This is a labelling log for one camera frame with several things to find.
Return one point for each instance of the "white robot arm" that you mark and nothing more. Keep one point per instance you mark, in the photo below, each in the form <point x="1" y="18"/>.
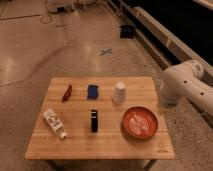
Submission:
<point x="184" y="80"/>

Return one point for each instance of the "blue eraser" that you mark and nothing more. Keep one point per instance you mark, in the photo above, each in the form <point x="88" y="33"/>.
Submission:
<point x="92" y="92"/>

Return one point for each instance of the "white ceramic cup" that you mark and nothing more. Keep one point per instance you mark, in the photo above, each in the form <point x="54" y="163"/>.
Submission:
<point x="119" y="92"/>

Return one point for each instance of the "black rectangular device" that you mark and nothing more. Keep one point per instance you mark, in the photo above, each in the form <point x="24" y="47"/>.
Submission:
<point x="94" y="120"/>

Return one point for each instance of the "wooden folding table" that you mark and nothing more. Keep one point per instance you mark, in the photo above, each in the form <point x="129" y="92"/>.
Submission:
<point x="111" y="141"/>

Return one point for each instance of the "red pocket knife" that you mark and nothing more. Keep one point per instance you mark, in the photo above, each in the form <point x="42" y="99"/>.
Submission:
<point x="67" y="93"/>

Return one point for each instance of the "orange patterned bowl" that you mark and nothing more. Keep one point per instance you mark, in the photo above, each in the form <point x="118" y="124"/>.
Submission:
<point x="140" y="123"/>

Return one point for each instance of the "black box on floor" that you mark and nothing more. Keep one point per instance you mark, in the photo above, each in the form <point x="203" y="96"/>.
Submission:
<point x="127" y="31"/>

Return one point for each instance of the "white tube with label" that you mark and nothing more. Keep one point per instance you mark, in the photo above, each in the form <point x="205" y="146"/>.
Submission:
<point x="55" y="123"/>

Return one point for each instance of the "grey floor equipment base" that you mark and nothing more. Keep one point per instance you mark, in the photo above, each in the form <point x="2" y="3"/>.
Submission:
<point x="54" y="5"/>

